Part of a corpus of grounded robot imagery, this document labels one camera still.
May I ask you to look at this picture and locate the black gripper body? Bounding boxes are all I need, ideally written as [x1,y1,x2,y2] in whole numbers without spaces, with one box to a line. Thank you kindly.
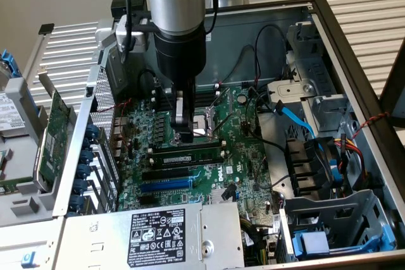
[153,28,207,83]

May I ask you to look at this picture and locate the green RAM stick white label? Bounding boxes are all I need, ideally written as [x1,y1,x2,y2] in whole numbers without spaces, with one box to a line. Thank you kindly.
[147,145,224,167]

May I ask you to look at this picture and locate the metal CPU socket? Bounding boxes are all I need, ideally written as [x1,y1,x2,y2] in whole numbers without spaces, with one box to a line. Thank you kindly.
[169,105,222,147]

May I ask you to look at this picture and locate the long black expansion slot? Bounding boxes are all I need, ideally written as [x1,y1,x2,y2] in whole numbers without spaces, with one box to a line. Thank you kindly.
[141,167,190,181]

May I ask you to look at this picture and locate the metal socket cover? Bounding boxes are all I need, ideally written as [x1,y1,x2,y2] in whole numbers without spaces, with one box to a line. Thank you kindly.
[208,88,234,113]

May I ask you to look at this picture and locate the green Dell motherboard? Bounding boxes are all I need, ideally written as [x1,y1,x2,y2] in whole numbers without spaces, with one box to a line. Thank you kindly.
[113,85,287,220]

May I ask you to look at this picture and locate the blue expansion slot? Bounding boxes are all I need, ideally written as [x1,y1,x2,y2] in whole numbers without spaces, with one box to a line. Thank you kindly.
[140,178,194,193]

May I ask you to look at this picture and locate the open grey PC case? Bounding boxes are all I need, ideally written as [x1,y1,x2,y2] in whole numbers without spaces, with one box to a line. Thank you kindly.
[52,0,405,270]

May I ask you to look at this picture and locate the silver chipset heatsink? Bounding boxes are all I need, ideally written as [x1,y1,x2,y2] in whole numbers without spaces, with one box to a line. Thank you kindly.
[207,187,238,204]

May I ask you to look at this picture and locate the short black expansion slot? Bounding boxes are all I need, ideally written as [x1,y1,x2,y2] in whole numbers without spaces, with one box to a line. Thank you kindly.
[138,194,156,207]

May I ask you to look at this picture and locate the green graphics card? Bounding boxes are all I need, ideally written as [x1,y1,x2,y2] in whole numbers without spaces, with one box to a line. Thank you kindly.
[33,66,73,192]

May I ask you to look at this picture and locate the silver power supply with label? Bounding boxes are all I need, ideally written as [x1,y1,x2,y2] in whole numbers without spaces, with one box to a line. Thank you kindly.
[61,202,246,270]

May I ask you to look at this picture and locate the silver disk bay cage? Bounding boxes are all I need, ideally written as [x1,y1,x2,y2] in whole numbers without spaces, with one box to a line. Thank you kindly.
[284,21,352,133]

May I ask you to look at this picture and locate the blue disk caddy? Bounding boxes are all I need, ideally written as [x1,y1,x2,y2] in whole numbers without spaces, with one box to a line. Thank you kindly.
[292,224,396,260]

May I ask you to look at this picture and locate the silver hard disk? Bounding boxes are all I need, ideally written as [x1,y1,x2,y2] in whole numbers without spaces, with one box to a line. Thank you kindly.
[0,92,27,140]

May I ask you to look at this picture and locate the grey disk bay with openings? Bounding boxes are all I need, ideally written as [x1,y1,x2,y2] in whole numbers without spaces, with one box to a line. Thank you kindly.
[278,189,398,263]

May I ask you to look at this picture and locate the white metal panel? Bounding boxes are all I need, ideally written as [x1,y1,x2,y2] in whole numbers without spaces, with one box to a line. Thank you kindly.
[0,218,66,270]

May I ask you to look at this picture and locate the blue square button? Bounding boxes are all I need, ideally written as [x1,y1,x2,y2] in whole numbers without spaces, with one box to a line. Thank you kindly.
[20,250,37,268]

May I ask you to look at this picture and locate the dark panel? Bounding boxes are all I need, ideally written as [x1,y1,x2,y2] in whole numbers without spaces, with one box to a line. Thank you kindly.
[378,37,405,129]

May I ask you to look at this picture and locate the black wire with plug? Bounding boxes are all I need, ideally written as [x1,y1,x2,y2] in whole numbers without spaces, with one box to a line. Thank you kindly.
[137,69,165,94]

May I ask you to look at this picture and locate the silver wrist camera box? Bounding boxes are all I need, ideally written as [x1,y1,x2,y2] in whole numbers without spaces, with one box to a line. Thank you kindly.
[115,15,150,53]

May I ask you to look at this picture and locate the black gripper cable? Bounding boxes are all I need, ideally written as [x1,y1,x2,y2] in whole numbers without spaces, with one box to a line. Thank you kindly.
[204,0,220,35]

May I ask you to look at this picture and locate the thick black wire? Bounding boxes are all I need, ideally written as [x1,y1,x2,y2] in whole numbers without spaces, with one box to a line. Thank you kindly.
[245,86,287,154]

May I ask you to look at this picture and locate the thin black wire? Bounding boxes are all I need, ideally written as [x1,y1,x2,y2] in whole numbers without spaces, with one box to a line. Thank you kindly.
[220,44,263,89]
[254,23,291,80]

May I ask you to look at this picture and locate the black wire plug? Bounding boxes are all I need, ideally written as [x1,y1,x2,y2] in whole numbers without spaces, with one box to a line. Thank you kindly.
[221,183,239,202]

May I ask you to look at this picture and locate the red black twisted wire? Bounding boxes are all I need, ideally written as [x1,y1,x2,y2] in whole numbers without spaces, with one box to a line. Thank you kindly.
[96,98,133,113]
[350,111,392,140]

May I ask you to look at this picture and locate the grey wire loop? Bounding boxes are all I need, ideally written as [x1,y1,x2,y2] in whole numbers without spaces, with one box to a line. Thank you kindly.
[252,156,290,189]

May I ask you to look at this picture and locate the silver metal bracket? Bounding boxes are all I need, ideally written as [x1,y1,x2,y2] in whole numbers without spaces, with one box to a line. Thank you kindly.
[266,79,317,99]

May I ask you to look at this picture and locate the blue flat disk wire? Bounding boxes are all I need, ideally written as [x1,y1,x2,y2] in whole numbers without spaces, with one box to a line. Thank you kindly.
[274,99,317,140]

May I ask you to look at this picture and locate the black yellow power wires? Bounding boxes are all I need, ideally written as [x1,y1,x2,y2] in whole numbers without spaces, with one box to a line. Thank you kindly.
[239,216,279,267]

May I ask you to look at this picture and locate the red yellow power wires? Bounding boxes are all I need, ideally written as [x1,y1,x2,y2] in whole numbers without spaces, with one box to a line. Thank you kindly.
[335,133,373,188]

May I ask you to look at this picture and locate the blue plastic bracket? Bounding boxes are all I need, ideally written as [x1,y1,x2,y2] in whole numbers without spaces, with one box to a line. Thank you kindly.
[0,49,23,78]

